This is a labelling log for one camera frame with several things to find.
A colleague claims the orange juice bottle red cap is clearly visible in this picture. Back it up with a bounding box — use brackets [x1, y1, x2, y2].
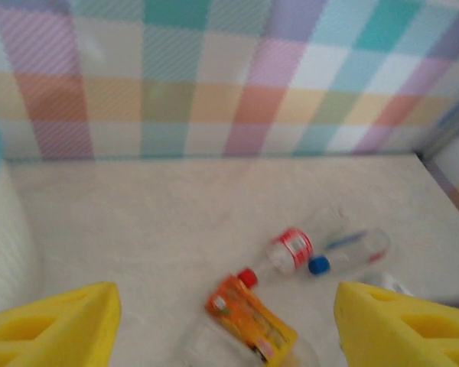
[204, 267, 298, 364]

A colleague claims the clear bottle red white label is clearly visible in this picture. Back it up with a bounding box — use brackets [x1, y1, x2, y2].
[263, 208, 353, 276]

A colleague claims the aluminium side rail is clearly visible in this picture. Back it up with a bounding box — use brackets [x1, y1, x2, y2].
[415, 151, 459, 230]

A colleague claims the clear bottle blue cap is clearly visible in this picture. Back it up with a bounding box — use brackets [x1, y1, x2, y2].
[308, 227, 392, 277]

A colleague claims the cream white plastic bin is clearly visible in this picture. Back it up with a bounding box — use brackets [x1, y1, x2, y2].
[0, 164, 43, 318]

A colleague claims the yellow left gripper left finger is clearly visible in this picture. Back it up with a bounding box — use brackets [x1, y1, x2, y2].
[0, 281, 122, 367]

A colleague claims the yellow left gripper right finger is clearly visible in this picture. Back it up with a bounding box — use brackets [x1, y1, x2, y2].
[335, 281, 459, 367]

